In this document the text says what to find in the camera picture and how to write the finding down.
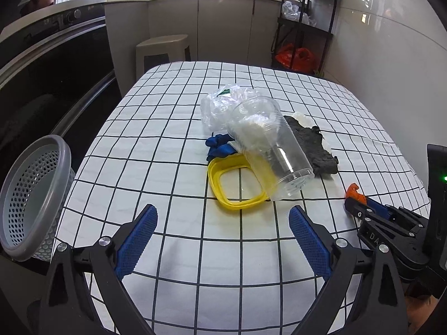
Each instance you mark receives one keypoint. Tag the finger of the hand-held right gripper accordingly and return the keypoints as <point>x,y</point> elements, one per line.
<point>354,200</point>
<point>379,210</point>

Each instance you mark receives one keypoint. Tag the yellow plastic lid frame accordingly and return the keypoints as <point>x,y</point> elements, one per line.
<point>218,188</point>

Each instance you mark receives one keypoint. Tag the clear plastic bags on rack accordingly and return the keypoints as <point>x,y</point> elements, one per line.
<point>297,14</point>

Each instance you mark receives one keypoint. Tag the white paper napkin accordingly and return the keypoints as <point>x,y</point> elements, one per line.
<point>303,118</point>

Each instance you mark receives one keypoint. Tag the dark grey rag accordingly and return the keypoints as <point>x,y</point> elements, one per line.
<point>314,150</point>

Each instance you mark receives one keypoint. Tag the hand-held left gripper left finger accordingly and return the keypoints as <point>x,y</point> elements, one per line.
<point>136,240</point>

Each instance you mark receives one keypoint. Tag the black metal shelf rack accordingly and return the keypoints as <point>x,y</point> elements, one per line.
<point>330,31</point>

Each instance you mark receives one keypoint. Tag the black built-in appliance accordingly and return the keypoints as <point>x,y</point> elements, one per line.
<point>52,76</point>

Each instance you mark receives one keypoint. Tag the clear plastic cup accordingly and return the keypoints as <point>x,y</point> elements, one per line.
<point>279,153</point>

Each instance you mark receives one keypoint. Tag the beige plastic stool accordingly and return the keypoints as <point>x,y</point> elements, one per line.
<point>162,47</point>

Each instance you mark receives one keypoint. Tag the red plastic bag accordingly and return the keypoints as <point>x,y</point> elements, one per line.
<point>295,59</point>

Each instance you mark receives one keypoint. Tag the white black-checked tablecloth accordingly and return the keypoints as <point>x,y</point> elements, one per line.
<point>167,153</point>

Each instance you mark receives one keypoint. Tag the blue rubber glove scrap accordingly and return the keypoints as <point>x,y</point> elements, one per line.
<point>220,148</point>

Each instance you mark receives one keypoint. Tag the white tissue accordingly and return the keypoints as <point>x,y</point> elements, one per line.
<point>255,131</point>

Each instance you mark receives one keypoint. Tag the clear plastic bag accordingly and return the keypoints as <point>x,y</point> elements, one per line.
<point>218,108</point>

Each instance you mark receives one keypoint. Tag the grey perforated plastic basket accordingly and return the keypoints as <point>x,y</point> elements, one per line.
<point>38,195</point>

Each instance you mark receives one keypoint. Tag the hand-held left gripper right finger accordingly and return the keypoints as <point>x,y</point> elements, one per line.
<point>309,244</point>

